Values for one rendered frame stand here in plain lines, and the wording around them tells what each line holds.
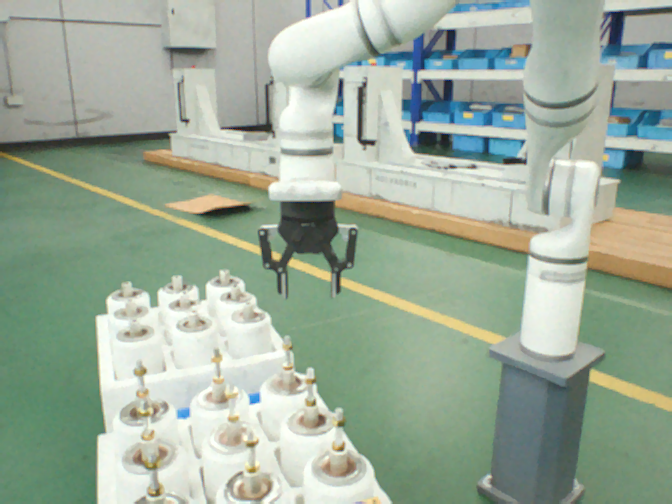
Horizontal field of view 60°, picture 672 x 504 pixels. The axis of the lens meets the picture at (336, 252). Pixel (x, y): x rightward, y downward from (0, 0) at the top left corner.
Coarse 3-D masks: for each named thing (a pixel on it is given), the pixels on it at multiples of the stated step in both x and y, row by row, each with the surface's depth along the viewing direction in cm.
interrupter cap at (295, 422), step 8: (320, 408) 92; (288, 416) 90; (296, 416) 90; (320, 416) 90; (328, 416) 90; (288, 424) 87; (296, 424) 88; (304, 424) 88; (320, 424) 88; (328, 424) 88; (296, 432) 86; (304, 432) 86; (312, 432) 86; (320, 432) 86
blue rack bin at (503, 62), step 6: (510, 48) 561; (504, 54) 555; (498, 60) 543; (504, 60) 539; (510, 60) 534; (516, 60) 530; (522, 60) 526; (498, 66) 545; (504, 66) 540; (510, 66) 536; (516, 66) 532; (522, 66) 527
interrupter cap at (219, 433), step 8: (224, 424) 88; (248, 424) 88; (216, 432) 86; (224, 432) 86; (256, 432) 86; (208, 440) 84; (216, 440) 84; (224, 440) 84; (240, 440) 84; (216, 448) 82; (224, 448) 82; (232, 448) 82; (240, 448) 82
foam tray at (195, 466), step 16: (320, 400) 108; (256, 416) 103; (112, 448) 94; (192, 448) 94; (272, 448) 94; (352, 448) 94; (112, 464) 90; (192, 464) 90; (272, 464) 90; (112, 480) 87; (192, 480) 87; (112, 496) 83; (192, 496) 84; (384, 496) 83
